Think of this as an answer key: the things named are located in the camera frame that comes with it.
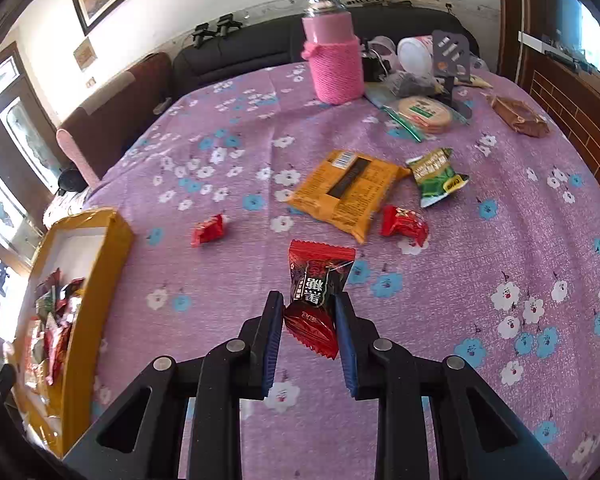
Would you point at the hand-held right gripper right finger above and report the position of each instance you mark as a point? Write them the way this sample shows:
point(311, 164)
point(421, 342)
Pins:
point(347, 345)

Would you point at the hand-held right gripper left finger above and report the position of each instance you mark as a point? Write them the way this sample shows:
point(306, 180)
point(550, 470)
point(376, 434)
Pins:
point(272, 340)

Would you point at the red black candy packet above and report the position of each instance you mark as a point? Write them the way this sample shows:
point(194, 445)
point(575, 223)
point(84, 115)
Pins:
point(312, 280)

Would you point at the white box with yellow tape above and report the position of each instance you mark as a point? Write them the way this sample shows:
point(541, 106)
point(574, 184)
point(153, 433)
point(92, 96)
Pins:
point(105, 270)

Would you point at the pile of assorted snacks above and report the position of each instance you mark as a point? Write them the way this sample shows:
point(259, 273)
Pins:
point(55, 320)

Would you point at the small red candy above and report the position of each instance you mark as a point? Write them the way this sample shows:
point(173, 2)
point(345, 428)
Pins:
point(209, 230)
point(405, 225)

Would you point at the orange flat snack packet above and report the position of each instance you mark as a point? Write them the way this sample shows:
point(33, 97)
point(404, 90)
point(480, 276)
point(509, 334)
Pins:
point(350, 192)

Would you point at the purple floral tablecloth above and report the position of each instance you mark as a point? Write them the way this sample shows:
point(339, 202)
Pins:
point(480, 260)

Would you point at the green white snack packet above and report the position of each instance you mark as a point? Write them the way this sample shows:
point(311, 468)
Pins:
point(437, 177)

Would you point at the round biscuit packet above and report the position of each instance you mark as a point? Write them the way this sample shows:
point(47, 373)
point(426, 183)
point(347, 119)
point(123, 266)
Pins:
point(425, 112)

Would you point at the patterned sofa blanket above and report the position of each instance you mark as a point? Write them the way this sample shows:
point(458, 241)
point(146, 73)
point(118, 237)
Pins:
point(62, 207)

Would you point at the black cushion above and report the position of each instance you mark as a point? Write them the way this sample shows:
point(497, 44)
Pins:
point(70, 180)

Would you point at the maroon fabric armchair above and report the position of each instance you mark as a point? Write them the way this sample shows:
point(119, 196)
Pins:
point(120, 125)

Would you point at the pink knitted sleeve bottle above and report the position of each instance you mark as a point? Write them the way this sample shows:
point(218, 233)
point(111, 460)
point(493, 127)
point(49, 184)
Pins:
point(332, 65)

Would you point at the brown snack packet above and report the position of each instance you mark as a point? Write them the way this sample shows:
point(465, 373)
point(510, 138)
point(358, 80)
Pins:
point(520, 115)

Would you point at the clear plastic container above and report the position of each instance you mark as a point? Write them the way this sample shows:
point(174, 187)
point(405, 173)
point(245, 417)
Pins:
point(381, 52)

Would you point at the black leather sofa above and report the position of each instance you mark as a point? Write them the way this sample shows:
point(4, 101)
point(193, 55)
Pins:
point(260, 45)

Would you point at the beige small packet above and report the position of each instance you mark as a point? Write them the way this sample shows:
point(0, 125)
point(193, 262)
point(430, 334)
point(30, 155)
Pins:
point(481, 81)

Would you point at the white cup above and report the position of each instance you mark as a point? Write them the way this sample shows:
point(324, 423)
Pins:
point(415, 55)

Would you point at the black phone stand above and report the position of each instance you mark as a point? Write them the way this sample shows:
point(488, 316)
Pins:
point(452, 60)

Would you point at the black clamp device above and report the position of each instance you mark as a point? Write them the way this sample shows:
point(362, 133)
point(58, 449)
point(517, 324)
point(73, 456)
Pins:
point(228, 25)
point(202, 35)

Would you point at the wooden cabinet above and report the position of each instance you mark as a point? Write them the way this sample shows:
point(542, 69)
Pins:
point(570, 120)

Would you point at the wooden glass door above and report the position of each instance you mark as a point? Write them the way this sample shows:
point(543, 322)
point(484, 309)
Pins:
point(15, 150)

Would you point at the white slim device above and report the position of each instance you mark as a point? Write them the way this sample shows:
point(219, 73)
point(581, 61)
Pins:
point(555, 50)

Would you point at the wall switch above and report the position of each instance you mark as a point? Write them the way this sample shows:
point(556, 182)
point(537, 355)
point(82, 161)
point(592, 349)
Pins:
point(90, 82)

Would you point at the paper wall notice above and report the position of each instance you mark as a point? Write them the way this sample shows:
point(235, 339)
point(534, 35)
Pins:
point(84, 55)

